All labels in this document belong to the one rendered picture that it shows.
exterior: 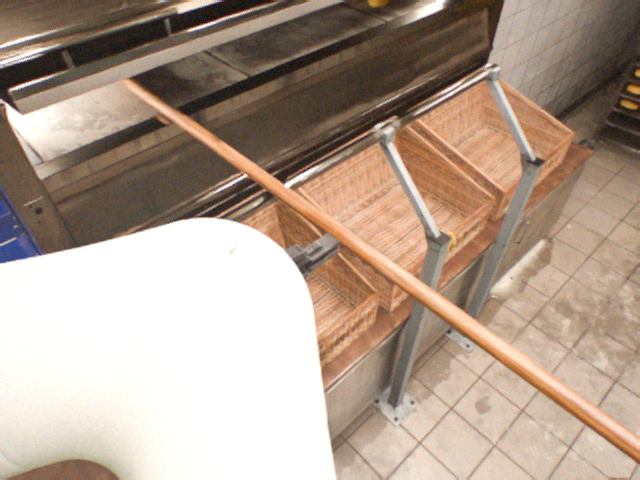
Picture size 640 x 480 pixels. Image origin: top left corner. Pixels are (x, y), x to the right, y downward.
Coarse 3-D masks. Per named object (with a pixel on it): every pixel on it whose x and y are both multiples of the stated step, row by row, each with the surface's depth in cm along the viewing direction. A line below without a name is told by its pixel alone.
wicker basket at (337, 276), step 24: (216, 216) 140; (288, 216) 151; (288, 240) 160; (312, 240) 148; (336, 264) 144; (312, 288) 155; (336, 288) 152; (360, 288) 141; (336, 312) 148; (360, 312) 134; (336, 336) 131
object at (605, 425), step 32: (192, 128) 109; (288, 192) 93; (320, 224) 88; (384, 256) 82; (416, 288) 77; (448, 320) 74; (512, 352) 69; (544, 384) 66; (576, 416) 64; (608, 416) 62
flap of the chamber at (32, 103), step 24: (264, 0) 114; (312, 0) 107; (336, 0) 111; (192, 24) 104; (240, 24) 97; (264, 24) 101; (96, 48) 98; (120, 48) 95; (168, 48) 89; (192, 48) 92; (24, 72) 91; (48, 72) 88; (120, 72) 85; (0, 96) 85; (48, 96) 79; (72, 96) 81
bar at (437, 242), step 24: (480, 72) 135; (456, 96) 129; (504, 96) 140; (408, 120) 119; (360, 144) 111; (384, 144) 116; (528, 144) 143; (312, 168) 104; (528, 168) 144; (264, 192) 98; (408, 192) 119; (528, 192) 149; (240, 216) 94; (432, 240) 120; (504, 240) 165; (432, 264) 125; (432, 288) 133; (480, 288) 186; (408, 336) 152; (456, 336) 210; (408, 360) 160; (384, 408) 187; (408, 408) 187
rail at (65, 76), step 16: (288, 0) 102; (304, 0) 105; (240, 16) 96; (256, 16) 99; (192, 32) 91; (208, 32) 93; (128, 48) 85; (144, 48) 86; (160, 48) 88; (80, 64) 81; (96, 64) 82; (112, 64) 83; (32, 80) 77; (48, 80) 78; (64, 80) 79; (16, 96) 76
